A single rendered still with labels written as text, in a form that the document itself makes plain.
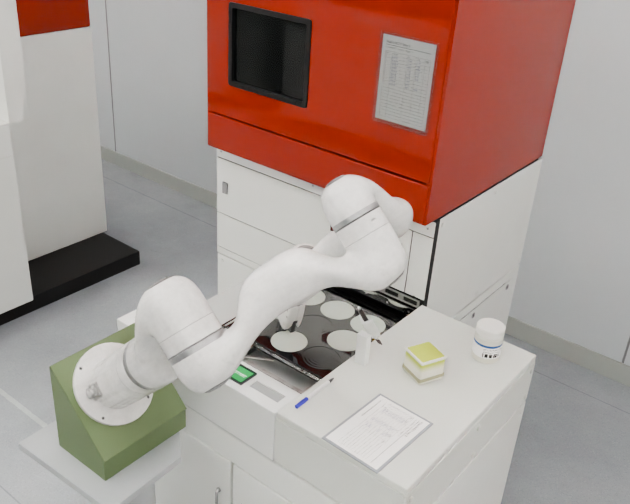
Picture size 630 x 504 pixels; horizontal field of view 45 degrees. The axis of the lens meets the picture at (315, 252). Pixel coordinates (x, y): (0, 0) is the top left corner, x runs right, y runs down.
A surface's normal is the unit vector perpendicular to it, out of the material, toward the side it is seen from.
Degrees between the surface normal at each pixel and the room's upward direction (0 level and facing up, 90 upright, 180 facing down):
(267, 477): 90
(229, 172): 90
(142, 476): 0
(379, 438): 0
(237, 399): 90
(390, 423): 0
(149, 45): 90
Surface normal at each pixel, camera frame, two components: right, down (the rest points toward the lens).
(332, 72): -0.63, 0.33
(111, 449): 0.60, -0.37
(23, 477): 0.06, -0.88
